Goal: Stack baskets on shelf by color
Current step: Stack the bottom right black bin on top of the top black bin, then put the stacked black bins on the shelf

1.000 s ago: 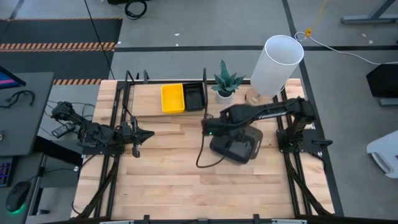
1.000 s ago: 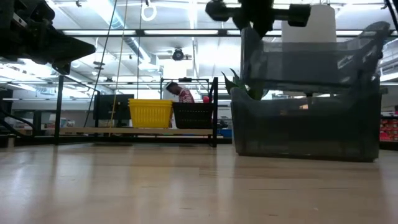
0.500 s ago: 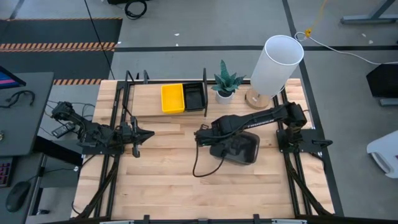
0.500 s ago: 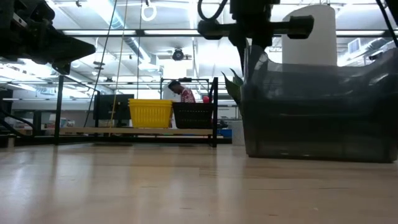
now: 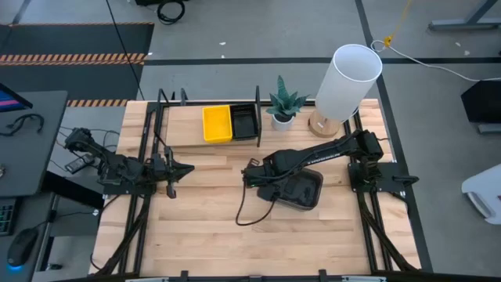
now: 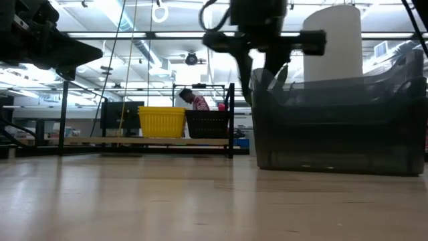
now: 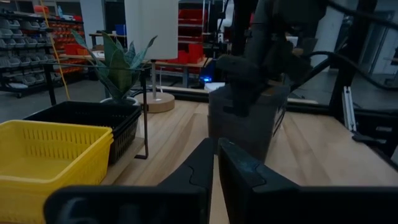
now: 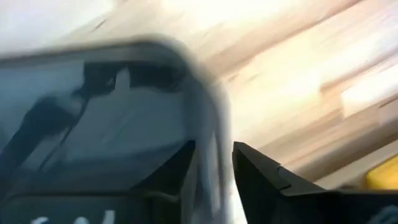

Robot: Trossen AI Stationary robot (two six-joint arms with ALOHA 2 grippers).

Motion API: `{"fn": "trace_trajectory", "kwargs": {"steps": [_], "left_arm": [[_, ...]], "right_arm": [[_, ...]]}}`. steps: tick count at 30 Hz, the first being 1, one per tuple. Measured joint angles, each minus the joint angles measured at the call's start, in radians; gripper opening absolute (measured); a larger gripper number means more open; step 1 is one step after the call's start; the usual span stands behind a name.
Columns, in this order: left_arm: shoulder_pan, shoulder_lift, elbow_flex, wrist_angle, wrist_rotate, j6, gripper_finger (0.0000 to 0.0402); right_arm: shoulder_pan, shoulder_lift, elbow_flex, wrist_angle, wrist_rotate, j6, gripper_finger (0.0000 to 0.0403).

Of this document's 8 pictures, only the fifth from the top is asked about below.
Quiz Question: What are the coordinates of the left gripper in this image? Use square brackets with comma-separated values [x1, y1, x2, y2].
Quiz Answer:
[150, 146, 196, 199]

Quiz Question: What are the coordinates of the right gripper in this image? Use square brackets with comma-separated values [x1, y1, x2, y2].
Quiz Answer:
[241, 154, 311, 199]

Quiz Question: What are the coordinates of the grey translucent plastic basket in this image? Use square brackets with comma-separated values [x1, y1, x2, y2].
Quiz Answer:
[269, 168, 325, 212]
[229, 102, 261, 142]

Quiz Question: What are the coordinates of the yellow plastic basket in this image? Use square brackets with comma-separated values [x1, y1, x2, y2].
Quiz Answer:
[201, 103, 234, 145]

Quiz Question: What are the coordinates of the black shelf upright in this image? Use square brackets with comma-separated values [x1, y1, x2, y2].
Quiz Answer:
[254, 85, 263, 149]

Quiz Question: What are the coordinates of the wooden lamp base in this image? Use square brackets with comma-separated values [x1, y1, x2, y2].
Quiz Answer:
[307, 110, 343, 139]

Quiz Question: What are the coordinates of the white plant pot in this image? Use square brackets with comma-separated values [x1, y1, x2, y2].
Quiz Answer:
[270, 113, 296, 132]

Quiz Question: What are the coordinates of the green snake plant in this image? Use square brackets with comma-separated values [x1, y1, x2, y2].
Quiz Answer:
[265, 74, 311, 119]

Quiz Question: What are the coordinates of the black handheld device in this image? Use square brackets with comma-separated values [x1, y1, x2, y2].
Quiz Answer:
[63, 154, 96, 175]

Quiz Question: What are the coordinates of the grey desk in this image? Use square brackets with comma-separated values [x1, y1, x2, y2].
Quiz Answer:
[0, 90, 70, 197]

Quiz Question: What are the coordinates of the black hazard-striped floor mat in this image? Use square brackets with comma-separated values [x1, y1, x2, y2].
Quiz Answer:
[0, 22, 156, 108]

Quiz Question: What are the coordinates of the black computer mouse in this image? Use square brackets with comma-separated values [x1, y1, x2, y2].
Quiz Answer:
[6, 226, 40, 268]

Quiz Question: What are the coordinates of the black keyboard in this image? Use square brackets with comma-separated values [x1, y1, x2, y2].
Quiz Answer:
[0, 197, 20, 237]

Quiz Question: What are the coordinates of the computer monitor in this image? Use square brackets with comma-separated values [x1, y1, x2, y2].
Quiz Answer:
[0, 82, 34, 114]

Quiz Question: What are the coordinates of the white plastic object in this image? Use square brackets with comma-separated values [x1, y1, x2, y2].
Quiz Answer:
[460, 163, 501, 226]

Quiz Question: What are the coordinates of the black box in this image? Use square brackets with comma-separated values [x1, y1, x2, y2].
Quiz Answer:
[460, 79, 501, 135]

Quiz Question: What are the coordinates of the grey metal desk leg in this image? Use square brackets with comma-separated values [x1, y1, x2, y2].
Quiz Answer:
[427, 0, 501, 32]

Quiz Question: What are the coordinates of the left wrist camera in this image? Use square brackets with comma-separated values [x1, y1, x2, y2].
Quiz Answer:
[151, 153, 168, 171]

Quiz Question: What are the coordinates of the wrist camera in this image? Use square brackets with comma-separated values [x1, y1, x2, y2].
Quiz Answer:
[255, 183, 284, 204]
[151, 153, 168, 171]

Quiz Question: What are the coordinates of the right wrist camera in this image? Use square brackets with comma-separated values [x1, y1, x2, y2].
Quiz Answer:
[255, 183, 284, 204]

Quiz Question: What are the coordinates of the black aluminium table frame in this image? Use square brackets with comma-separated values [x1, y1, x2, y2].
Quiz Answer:
[89, 88, 426, 282]

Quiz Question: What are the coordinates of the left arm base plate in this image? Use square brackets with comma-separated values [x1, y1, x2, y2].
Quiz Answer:
[101, 180, 158, 197]

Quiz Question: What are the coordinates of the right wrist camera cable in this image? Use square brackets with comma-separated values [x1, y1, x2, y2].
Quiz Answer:
[234, 178, 277, 228]

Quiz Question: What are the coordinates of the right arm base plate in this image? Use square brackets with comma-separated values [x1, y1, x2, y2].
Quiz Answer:
[348, 161, 420, 193]

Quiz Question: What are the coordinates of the long thin black cable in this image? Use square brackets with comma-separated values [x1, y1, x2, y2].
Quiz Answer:
[104, 0, 146, 101]

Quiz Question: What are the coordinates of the coiled black cable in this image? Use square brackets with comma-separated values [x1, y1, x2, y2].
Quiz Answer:
[156, 0, 186, 26]

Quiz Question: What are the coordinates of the thin black looped cable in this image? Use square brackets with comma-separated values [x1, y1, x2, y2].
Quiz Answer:
[0, 113, 45, 138]

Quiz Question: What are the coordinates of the white cable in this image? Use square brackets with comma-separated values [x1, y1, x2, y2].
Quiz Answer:
[369, 38, 501, 84]

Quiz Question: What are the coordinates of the yellow cord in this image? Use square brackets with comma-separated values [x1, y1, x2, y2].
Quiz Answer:
[383, 0, 415, 49]

